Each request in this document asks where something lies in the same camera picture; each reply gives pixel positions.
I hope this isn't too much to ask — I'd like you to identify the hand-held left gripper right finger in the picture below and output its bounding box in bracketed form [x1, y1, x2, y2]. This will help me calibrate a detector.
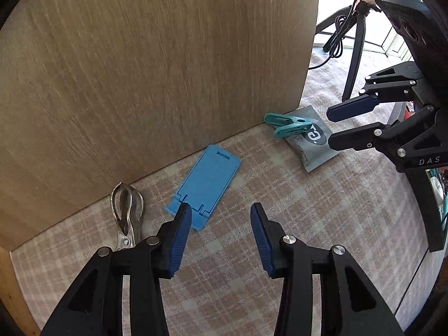
[250, 202, 405, 336]

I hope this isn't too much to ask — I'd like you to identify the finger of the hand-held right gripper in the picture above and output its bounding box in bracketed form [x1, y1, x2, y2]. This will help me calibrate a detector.
[328, 106, 448, 174]
[326, 61, 426, 123]

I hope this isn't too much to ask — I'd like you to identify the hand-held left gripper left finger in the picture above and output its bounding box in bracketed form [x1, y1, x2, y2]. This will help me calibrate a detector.
[41, 203, 192, 336]

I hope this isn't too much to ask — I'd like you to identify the grey foil sachet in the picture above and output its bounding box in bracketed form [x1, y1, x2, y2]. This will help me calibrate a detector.
[283, 106, 342, 173]

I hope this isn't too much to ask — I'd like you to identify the teal clothespin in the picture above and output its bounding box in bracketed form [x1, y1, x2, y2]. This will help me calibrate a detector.
[264, 112, 313, 139]

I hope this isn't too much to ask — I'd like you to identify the blue phone stand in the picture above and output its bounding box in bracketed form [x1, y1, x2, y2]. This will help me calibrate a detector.
[165, 144, 242, 232]

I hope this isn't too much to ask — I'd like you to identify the black tripod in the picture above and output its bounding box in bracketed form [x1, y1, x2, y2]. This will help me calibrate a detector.
[314, 0, 414, 124]

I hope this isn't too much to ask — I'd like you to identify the plaid blanket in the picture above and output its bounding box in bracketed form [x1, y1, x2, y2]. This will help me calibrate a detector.
[10, 51, 446, 336]

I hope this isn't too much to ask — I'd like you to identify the wooden plank panel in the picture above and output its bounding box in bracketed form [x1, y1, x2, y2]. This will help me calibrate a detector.
[0, 247, 40, 336]

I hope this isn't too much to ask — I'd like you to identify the light wooden board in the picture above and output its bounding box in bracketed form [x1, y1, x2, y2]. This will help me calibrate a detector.
[0, 0, 321, 253]

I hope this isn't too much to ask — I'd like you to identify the black tripod cable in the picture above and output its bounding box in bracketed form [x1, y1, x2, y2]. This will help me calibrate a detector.
[308, 0, 372, 71]

